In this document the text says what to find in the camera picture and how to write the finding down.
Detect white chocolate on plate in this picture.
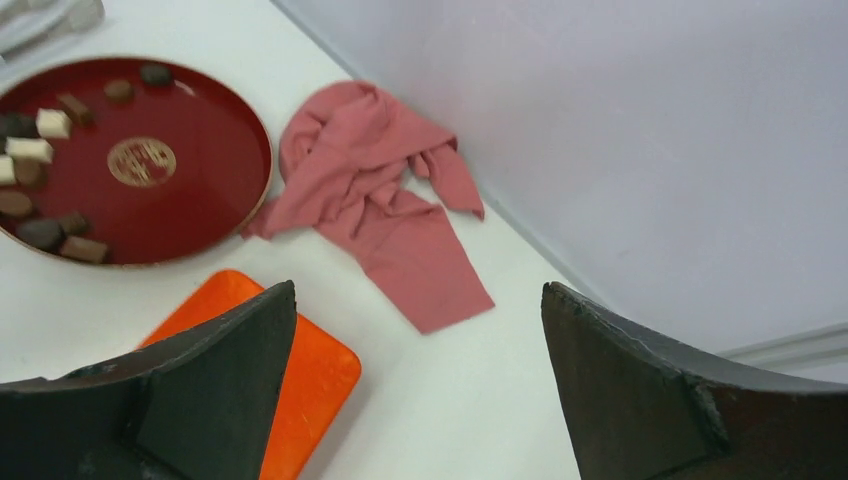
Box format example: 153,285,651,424
5,137,54,164
36,109,73,139

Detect orange box lid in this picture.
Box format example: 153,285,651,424
139,269,362,480

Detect pink cloth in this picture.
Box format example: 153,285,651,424
244,80,495,334

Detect brown chocolate on plate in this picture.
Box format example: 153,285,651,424
59,236,109,264

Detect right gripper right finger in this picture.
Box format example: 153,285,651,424
541,282,847,479

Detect dark round chocolate on plate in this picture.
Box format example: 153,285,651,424
139,63,174,87

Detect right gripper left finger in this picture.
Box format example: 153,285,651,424
1,281,296,479

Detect round dark red plate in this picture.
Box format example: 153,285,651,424
1,56,274,268

